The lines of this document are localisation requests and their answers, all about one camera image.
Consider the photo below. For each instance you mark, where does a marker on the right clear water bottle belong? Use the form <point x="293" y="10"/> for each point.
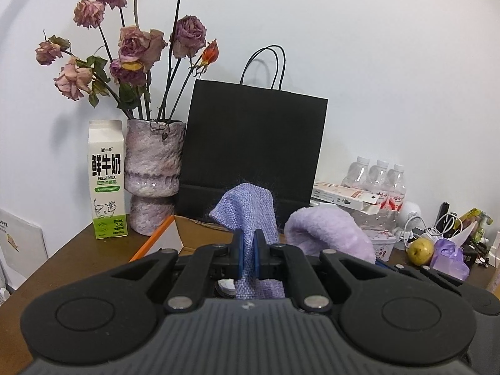
<point x="394" y="189"/>

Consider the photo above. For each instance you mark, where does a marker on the red orange cardboard box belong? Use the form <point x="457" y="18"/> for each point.
<point x="183" y="235"/>

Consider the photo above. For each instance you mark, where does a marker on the purple tissue packet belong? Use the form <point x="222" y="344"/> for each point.
<point x="448" y="255"/>

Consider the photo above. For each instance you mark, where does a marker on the white round lid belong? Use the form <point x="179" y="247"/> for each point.
<point x="226" y="287"/>

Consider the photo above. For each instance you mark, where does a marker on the lilac fluffy towel roll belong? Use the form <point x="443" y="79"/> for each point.
<point x="314" y="229"/>

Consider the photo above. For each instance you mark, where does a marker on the left clear water bottle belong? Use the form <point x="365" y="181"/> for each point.
<point x="357" y="174"/>

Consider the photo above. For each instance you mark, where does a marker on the small black printed box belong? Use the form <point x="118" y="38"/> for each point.
<point x="474" y="253"/>

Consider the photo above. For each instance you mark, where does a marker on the white pink flat carton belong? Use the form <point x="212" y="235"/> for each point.
<point x="350" y="198"/>

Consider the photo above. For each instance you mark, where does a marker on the clear seed container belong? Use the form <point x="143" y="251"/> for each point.
<point x="374" y="218"/>

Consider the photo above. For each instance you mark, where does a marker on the middle clear water bottle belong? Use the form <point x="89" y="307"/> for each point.
<point x="376" y="177"/>

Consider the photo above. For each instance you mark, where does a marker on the white green milk carton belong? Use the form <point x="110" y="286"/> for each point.
<point x="106" y="156"/>

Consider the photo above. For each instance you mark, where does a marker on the black paper shopping bag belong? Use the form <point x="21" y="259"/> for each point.
<point x="244" y="134"/>

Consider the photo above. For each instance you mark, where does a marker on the purple woven drawstring bag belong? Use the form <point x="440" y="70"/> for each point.
<point x="249" y="208"/>

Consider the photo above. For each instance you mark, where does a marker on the yellow green apple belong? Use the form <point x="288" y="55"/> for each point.
<point x="420" y="251"/>

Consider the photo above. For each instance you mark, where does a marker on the colourful snack packet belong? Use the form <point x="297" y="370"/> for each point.
<point x="474" y="222"/>

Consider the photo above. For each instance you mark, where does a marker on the white small desk fan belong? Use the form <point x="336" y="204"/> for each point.
<point x="407" y="219"/>

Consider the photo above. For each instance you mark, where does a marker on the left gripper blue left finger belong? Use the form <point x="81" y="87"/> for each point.
<point x="223" y="261"/>

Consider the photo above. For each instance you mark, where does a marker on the clear water bottle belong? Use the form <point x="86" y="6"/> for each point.
<point x="376" y="177"/>
<point x="394" y="189"/>
<point x="357" y="174"/>

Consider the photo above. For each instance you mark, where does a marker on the dried pink rose bouquet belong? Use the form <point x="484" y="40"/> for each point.
<point x="127" y="78"/>

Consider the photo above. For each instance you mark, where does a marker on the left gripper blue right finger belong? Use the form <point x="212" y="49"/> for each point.
<point x="271" y="261"/>

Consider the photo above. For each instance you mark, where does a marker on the white leaflet board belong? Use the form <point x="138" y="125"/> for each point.
<point x="22" y="244"/>

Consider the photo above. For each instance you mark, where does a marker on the purple textured ceramic vase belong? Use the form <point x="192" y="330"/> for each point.
<point x="152" y="171"/>

